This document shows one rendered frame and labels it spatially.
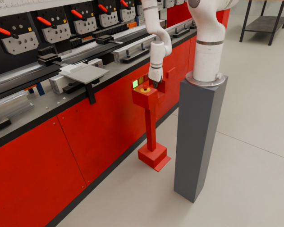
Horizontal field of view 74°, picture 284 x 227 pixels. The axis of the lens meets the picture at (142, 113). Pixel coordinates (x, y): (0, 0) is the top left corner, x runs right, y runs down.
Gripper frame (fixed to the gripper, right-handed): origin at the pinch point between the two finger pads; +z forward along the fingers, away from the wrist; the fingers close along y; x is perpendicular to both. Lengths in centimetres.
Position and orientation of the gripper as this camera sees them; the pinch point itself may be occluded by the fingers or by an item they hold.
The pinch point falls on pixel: (155, 84)
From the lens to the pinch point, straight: 141.8
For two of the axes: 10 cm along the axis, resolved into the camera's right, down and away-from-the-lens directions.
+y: 7.4, 4.3, -5.1
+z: 0.0, 7.7, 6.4
